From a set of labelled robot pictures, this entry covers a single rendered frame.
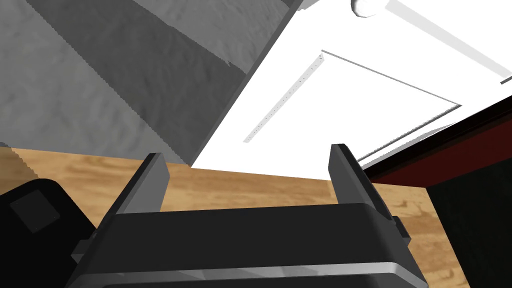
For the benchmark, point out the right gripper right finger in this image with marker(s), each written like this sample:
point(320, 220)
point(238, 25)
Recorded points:
point(348, 180)

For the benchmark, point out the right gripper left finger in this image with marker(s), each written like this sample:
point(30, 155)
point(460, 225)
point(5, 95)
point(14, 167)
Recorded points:
point(147, 188)

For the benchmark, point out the white door leaf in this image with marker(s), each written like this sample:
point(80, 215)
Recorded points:
point(344, 120)

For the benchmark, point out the white round door knob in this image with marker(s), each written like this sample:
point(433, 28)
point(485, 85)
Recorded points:
point(364, 8)

